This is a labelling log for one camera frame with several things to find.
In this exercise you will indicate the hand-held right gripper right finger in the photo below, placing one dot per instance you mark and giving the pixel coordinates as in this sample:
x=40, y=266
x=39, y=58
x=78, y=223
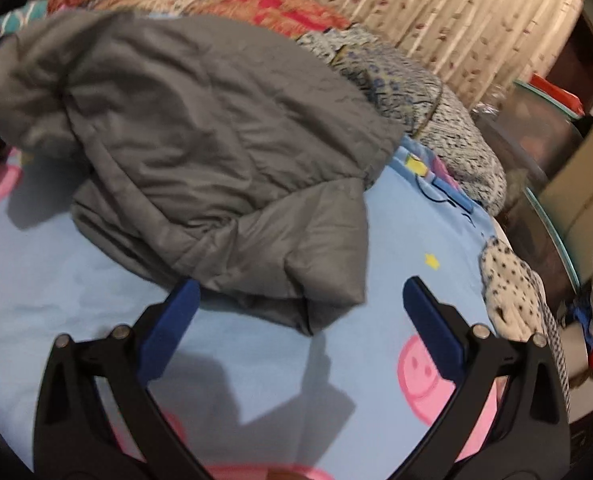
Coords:
x=435, y=324

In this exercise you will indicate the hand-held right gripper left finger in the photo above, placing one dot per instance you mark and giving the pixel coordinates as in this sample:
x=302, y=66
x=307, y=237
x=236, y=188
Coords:
x=172, y=324

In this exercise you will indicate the grey padded jacket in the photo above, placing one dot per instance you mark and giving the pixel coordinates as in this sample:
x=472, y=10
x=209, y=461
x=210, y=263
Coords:
x=201, y=135

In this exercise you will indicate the white black dotted cloth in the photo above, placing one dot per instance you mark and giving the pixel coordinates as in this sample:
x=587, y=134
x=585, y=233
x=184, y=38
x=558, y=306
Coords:
x=511, y=285

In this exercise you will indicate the blue cartoon printed bed sheet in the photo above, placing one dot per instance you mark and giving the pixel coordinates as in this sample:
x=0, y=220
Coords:
x=386, y=240

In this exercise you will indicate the clear plastic storage box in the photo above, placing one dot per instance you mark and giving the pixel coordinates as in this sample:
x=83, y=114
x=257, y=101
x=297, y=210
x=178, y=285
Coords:
x=541, y=240
x=531, y=125

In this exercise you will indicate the beige fabric bag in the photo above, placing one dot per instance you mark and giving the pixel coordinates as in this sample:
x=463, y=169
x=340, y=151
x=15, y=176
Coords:
x=586, y=195

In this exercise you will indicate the blue white speckled blanket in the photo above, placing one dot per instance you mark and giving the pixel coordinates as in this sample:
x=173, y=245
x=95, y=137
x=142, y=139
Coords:
x=401, y=80

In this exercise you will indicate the red flat package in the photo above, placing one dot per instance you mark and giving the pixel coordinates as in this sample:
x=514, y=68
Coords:
x=556, y=92

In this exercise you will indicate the dark brown wooden cabinet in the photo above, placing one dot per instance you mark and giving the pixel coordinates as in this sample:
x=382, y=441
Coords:
x=576, y=55

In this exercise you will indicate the beige leaf printed curtain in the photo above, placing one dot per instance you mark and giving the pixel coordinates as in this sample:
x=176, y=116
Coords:
x=451, y=20

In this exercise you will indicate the teal white patterned cloth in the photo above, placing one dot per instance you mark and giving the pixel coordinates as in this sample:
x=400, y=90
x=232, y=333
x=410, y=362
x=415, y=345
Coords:
x=24, y=17

